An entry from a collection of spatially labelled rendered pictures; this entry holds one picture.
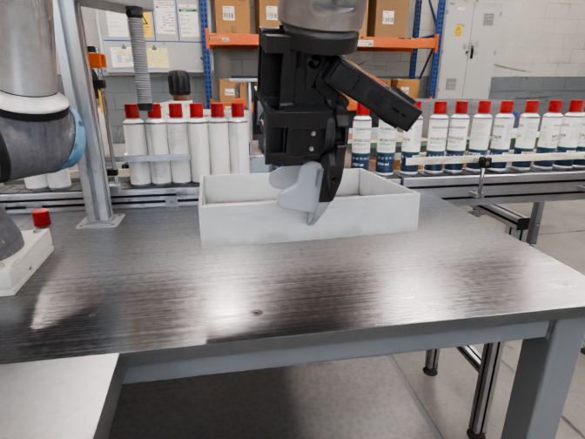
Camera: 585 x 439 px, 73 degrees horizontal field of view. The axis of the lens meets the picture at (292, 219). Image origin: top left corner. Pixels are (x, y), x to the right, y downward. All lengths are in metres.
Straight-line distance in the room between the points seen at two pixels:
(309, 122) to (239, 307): 0.31
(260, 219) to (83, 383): 0.26
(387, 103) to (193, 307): 0.39
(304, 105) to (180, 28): 5.04
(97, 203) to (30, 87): 0.33
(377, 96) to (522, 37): 6.81
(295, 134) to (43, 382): 0.38
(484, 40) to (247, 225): 5.99
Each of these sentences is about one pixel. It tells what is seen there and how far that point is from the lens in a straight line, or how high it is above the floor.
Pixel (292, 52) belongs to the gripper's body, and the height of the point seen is 1.16.
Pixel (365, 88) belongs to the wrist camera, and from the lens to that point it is 0.39.
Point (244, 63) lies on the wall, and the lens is 5.52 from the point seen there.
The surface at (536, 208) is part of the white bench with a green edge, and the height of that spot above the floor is 0.30.
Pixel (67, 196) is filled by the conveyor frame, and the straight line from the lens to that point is 1.13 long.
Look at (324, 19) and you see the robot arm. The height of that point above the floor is 1.18.
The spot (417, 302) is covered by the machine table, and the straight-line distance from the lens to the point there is 0.62.
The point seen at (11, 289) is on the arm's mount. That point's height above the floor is 0.84.
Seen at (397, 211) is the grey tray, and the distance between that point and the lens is 0.51.
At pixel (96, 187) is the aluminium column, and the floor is 0.92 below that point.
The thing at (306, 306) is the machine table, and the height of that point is 0.83.
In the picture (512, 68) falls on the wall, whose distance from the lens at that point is 7.11.
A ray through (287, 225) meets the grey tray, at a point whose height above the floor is 0.98.
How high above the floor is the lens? 1.14
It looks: 19 degrees down
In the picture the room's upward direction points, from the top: straight up
